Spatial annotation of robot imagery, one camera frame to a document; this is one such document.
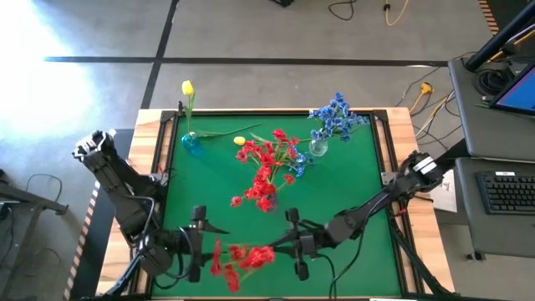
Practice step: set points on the yellow artificial tulip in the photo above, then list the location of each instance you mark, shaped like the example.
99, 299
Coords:
239, 141
187, 88
215, 134

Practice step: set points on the yellow power plug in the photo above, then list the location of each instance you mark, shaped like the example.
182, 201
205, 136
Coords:
426, 88

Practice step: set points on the purple ribbed glass vase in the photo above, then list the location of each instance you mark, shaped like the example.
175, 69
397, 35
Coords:
272, 204

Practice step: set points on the black computer keyboard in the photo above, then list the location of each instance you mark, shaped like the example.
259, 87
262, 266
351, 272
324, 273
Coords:
510, 194

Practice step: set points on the clear glass vase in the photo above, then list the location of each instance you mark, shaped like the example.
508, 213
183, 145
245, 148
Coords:
317, 148

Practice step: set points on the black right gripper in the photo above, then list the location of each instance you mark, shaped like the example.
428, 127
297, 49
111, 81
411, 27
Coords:
324, 242

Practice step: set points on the thick black pole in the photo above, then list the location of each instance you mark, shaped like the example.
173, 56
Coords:
497, 39

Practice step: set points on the grey desk top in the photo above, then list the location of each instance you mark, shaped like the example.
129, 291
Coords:
472, 125

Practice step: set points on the grey keyboard tray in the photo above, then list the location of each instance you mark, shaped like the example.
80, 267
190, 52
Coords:
501, 234

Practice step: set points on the teal diamond glass vase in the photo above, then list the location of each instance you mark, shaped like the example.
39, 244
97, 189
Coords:
191, 142

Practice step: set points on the computer monitor blue screen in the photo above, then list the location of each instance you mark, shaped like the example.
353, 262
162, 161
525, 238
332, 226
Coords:
522, 94

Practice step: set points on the white label sticker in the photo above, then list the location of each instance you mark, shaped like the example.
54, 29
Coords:
505, 173

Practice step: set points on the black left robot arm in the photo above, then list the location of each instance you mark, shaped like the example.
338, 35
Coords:
125, 200

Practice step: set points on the black floor mat striped edge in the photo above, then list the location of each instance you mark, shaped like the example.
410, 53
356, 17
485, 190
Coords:
489, 16
94, 251

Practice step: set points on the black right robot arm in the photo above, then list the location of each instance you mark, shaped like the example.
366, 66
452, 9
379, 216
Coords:
376, 205

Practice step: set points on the grey metal stand leg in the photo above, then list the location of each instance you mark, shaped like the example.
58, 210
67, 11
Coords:
33, 200

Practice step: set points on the white paper sheet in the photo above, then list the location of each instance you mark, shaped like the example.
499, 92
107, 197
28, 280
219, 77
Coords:
447, 200

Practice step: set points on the black aluminium table frame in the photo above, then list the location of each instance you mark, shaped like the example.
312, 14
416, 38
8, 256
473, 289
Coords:
251, 113

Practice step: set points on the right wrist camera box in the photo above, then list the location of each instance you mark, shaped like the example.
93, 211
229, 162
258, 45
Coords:
308, 245

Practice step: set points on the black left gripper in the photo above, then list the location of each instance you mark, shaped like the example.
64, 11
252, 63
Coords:
184, 261

